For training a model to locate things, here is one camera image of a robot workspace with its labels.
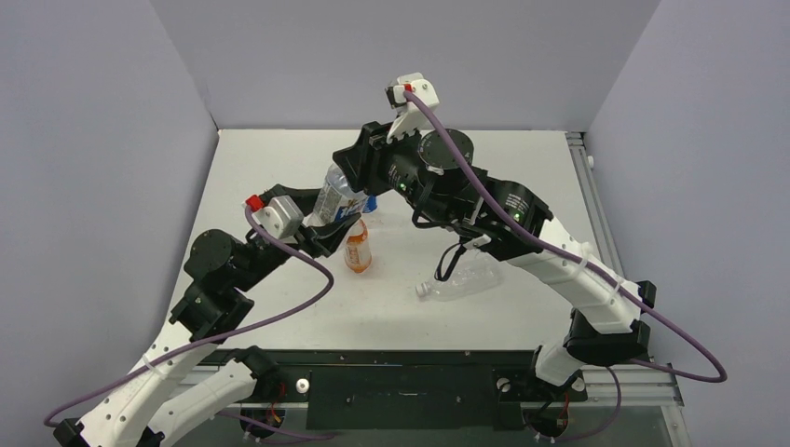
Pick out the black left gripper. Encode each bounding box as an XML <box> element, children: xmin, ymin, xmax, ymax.
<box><xmin>234</xmin><ymin>186</ymin><xmax>359</xmax><ymax>291</ymax></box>

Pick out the white blue label bottle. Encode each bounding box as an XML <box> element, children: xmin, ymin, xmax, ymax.
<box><xmin>307</xmin><ymin>163</ymin><xmax>368</xmax><ymax>226</ymax></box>

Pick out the blue label water bottle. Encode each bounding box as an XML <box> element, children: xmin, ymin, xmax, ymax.
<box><xmin>362</xmin><ymin>196</ymin><xmax>377</xmax><ymax>213</ymax></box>

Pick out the orange drink bottle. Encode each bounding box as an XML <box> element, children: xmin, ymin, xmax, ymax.
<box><xmin>344</xmin><ymin>219</ymin><xmax>372</xmax><ymax>274</ymax></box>

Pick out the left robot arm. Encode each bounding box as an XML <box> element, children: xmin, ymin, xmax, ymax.
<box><xmin>45</xmin><ymin>185</ymin><xmax>360</xmax><ymax>446</ymax></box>

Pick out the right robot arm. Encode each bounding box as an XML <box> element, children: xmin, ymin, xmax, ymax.
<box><xmin>333</xmin><ymin>122</ymin><xmax>655</xmax><ymax>398</ymax></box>

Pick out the clear empty plastic bottle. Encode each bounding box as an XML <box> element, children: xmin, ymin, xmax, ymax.
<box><xmin>415</xmin><ymin>257</ymin><xmax>504</xmax><ymax>302</ymax></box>

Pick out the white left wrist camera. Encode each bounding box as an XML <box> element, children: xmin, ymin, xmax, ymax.
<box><xmin>245</xmin><ymin>195</ymin><xmax>305</xmax><ymax>240</ymax></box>

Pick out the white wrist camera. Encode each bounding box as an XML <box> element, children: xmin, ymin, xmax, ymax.
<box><xmin>245</xmin><ymin>195</ymin><xmax>305</xmax><ymax>240</ymax></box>
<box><xmin>385</xmin><ymin>72</ymin><xmax>440</xmax><ymax>143</ymax></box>

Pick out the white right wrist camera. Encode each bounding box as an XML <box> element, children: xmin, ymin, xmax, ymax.
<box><xmin>385</xmin><ymin>72</ymin><xmax>440</xmax><ymax>143</ymax></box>

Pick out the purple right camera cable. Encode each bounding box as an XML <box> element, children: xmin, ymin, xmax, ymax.
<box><xmin>403</xmin><ymin>90</ymin><xmax>729</xmax><ymax>384</ymax></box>

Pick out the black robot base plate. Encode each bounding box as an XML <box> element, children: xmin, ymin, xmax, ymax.
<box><xmin>184</xmin><ymin>348</ymin><xmax>588</xmax><ymax>433</ymax></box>

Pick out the aluminium table edge rail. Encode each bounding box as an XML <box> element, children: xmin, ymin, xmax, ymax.
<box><xmin>565</xmin><ymin>132</ymin><xmax>691</xmax><ymax>446</ymax></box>

